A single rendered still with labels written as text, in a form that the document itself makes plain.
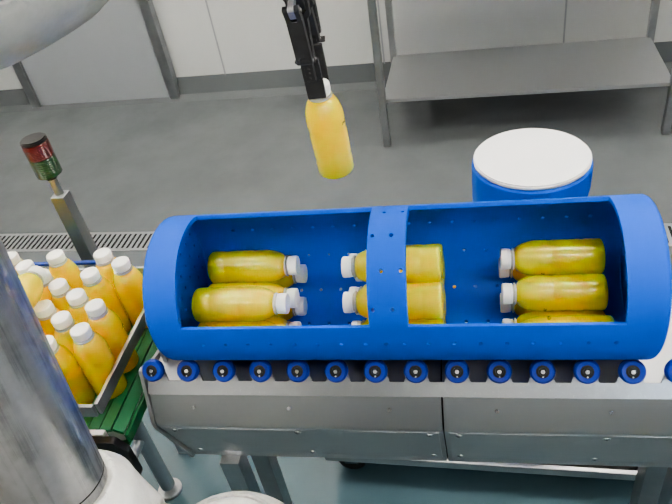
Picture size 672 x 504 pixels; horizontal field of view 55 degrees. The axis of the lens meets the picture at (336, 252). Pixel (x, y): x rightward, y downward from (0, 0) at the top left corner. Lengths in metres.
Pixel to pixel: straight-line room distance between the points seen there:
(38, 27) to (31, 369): 0.32
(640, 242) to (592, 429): 0.38
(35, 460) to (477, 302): 0.90
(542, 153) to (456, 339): 0.70
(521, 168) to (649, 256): 0.58
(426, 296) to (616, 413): 0.41
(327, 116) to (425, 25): 3.39
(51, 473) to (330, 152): 0.69
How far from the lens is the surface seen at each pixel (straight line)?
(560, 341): 1.12
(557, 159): 1.65
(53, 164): 1.73
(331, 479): 2.26
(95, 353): 1.36
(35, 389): 0.65
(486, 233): 1.31
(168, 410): 1.41
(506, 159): 1.65
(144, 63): 5.03
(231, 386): 1.33
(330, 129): 1.11
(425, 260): 1.14
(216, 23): 4.75
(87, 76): 5.30
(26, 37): 0.44
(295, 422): 1.33
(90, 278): 1.48
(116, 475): 0.76
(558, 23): 4.50
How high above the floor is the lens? 1.89
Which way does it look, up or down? 38 degrees down
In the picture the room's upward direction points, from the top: 11 degrees counter-clockwise
